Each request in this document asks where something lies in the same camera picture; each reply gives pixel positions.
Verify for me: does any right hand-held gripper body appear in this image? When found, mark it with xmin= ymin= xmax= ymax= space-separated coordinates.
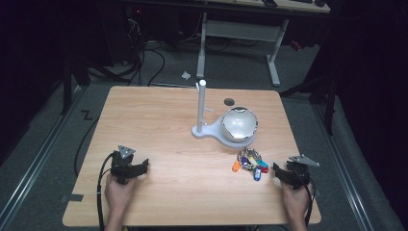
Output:
xmin=286 ymin=154 xmax=321 ymax=191

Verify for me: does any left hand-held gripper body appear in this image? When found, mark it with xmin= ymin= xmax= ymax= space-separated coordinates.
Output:
xmin=110 ymin=144 xmax=140 ymax=186

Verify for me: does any key ring with coloured tags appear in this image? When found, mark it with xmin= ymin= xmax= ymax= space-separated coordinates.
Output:
xmin=231 ymin=147 xmax=270 ymax=183

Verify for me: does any person's right hand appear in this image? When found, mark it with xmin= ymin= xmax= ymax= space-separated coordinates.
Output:
xmin=281 ymin=181 xmax=313 ymax=223

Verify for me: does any person's left hand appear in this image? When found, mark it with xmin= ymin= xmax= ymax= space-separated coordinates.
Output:
xmin=104 ymin=173 xmax=139 ymax=219

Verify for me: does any grey tape strip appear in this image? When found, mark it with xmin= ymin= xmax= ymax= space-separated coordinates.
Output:
xmin=60 ymin=193 xmax=85 ymax=204

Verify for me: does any shiny silver bowl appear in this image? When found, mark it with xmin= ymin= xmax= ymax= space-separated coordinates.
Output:
xmin=220 ymin=106 xmax=259 ymax=143

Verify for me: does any grey-legged background desk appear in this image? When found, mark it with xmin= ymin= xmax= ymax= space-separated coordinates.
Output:
xmin=195 ymin=0 xmax=332 ymax=89

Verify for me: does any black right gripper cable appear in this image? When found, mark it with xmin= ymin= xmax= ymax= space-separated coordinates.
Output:
xmin=292 ymin=167 xmax=318 ymax=227

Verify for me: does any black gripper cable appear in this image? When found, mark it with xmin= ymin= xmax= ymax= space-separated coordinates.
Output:
xmin=292 ymin=167 xmax=318 ymax=227
xmin=96 ymin=151 xmax=115 ymax=231

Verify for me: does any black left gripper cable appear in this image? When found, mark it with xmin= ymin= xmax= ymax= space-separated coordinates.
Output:
xmin=96 ymin=151 xmax=115 ymax=231

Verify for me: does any metal floor rail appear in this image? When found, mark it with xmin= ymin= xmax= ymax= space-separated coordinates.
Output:
xmin=311 ymin=102 xmax=374 ymax=231
xmin=0 ymin=84 xmax=85 ymax=225

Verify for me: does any black floor cable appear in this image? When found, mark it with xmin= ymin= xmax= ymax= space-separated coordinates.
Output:
xmin=73 ymin=116 xmax=101 ymax=178

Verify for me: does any white stand with post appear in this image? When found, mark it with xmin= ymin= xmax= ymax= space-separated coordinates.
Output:
xmin=191 ymin=79 xmax=258 ymax=150

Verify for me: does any bundle of black floor cables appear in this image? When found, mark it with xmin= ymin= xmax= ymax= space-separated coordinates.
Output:
xmin=86 ymin=15 xmax=167 ymax=88

